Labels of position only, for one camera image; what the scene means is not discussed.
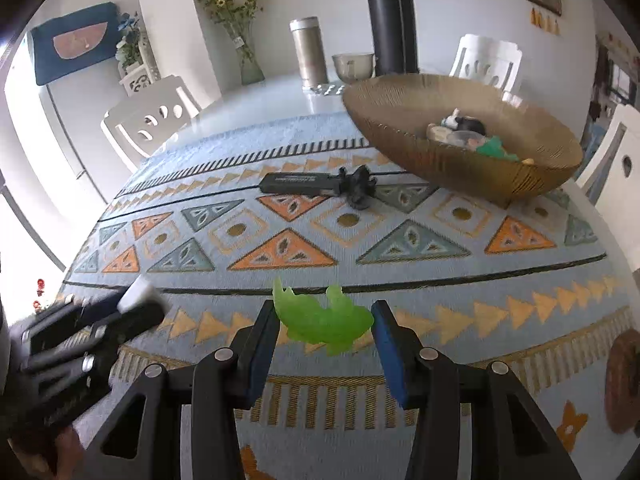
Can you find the person's left hand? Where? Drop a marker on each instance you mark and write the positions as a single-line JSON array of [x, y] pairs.
[[70, 452]]

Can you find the dark green toy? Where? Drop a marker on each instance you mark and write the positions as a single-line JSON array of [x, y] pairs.
[[492, 150]]

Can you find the silver thermos cup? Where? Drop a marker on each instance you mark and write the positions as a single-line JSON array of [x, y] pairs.
[[310, 55]]

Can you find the glass vase with yellow flowers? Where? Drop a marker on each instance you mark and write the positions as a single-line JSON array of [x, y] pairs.
[[251, 70]]

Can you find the beige small toy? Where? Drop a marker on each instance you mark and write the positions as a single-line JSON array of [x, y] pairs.
[[439, 133]]

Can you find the brown ribbed glass bowl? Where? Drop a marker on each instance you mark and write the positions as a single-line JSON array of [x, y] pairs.
[[450, 160]]

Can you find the patterned blue table mat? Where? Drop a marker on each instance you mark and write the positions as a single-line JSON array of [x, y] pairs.
[[350, 255]]

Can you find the clear plastic cup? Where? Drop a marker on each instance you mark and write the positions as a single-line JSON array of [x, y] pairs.
[[462, 139]]

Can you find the green dinosaur toy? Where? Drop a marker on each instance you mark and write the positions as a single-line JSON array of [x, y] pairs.
[[320, 317]]

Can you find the large black thermos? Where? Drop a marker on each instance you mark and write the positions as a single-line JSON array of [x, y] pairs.
[[390, 25]]

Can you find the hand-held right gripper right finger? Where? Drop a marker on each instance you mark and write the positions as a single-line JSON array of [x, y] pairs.
[[387, 355]]

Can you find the white chair with cutouts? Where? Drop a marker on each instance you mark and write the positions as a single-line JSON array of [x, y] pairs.
[[125, 130], [615, 185], [492, 47]]

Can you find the black folding tripod stick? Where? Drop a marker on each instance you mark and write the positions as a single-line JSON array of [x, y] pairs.
[[300, 183]]

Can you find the white carved stand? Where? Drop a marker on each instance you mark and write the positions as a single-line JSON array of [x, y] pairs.
[[137, 80]]

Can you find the round brown coaster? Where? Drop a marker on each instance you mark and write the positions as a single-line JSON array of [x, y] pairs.
[[625, 385]]

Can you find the crystal glass ornament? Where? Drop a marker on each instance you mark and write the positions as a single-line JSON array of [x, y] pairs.
[[325, 90]]

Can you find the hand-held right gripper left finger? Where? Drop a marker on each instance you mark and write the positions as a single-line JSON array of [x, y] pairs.
[[262, 355]]

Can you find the blue wall hanging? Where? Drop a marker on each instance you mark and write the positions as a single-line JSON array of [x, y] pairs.
[[50, 65]]

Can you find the black and white cow figurine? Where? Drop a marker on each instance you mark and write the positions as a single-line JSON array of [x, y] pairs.
[[467, 124]]

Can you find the red flowers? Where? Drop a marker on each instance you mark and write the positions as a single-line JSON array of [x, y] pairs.
[[40, 292]]

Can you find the blue artificial flowers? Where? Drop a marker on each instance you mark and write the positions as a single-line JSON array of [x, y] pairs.
[[131, 45]]

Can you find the yellow hanging ornaments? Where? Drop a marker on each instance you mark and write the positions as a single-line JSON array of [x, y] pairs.
[[537, 19]]

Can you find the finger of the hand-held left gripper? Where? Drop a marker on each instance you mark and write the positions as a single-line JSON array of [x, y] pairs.
[[95, 312], [140, 320]]

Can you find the white block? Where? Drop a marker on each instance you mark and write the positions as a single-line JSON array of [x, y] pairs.
[[141, 292]]

